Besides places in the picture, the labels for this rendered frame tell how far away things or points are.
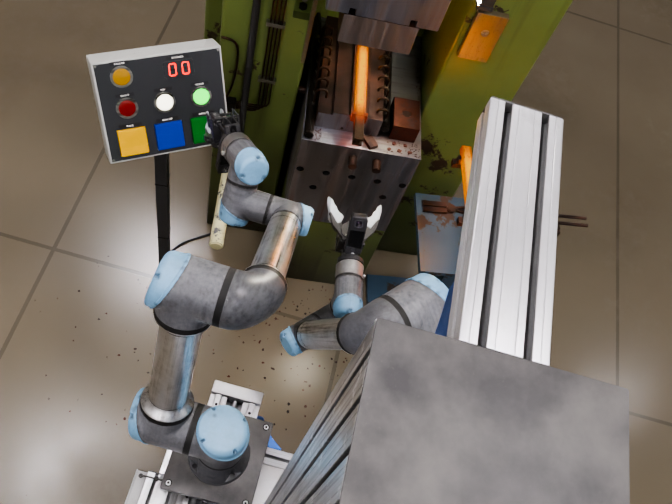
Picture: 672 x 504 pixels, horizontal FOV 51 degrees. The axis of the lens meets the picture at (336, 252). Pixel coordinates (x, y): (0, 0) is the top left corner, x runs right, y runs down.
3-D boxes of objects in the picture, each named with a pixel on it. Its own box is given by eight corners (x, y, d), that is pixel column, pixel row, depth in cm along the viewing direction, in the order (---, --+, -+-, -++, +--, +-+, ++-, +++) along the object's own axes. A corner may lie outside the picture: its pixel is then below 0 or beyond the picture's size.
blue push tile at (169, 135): (185, 146, 197) (181, 120, 193) (159, 150, 194) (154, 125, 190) (184, 143, 198) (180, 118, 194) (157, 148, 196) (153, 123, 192)
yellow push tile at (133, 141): (150, 152, 193) (145, 127, 189) (122, 157, 190) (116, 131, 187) (148, 149, 194) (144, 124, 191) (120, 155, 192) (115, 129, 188)
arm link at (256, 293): (286, 307, 126) (319, 195, 168) (227, 289, 125) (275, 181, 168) (271, 356, 131) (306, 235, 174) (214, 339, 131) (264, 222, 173)
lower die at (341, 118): (376, 136, 220) (383, 119, 213) (314, 125, 217) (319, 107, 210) (380, 41, 241) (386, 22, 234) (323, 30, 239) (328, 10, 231)
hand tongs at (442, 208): (585, 217, 246) (587, 216, 245) (587, 228, 244) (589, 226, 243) (421, 201, 236) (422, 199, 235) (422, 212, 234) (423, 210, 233)
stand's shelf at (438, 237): (535, 285, 231) (538, 282, 229) (418, 273, 224) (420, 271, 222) (523, 208, 246) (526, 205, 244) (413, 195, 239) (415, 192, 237)
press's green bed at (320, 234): (356, 288, 297) (385, 232, 257) (267, 275, 292) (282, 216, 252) (362, 180, 326) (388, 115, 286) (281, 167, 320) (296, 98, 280)
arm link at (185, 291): (185, 466, 158) (225, 296, 125) (120, 448, 157) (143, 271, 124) (200, 424, 168) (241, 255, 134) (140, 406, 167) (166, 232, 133)
